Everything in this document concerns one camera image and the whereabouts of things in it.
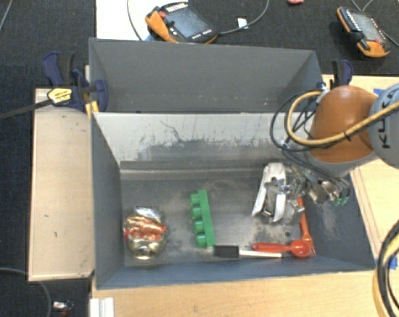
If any green studded toy block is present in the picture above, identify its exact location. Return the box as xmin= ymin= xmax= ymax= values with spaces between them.
xmin=189 ymin=189 xmax=217 ymax=248

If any white and grey plastic tool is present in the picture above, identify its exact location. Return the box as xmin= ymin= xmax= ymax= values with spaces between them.
xmin=251 ymin=162 xmax=289 ymax=225

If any pale wood board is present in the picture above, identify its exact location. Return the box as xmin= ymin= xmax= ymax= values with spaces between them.
xmin=27 ymin=87 xmax=96 ymax=282

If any black foam brush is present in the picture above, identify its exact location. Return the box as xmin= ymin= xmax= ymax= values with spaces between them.
xmin=213 ymin=244 xmax=283 ymax=260

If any grey metal bin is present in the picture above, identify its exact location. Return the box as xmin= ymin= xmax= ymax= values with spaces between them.
xmin=88 ymin=37 xmax=377 ymax=291

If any orange measuring spoon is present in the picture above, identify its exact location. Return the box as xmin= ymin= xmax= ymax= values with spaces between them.
xmin=296 ymin=196 xmax=315 ymax=246

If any crushed silver and red can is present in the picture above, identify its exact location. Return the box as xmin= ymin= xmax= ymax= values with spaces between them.
xmin=122 ymin=205 xmax=168 ymax=261

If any red measuring spoon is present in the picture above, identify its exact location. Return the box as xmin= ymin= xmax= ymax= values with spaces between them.
xmin=251 ymin=239 xmax=312 ymax=259

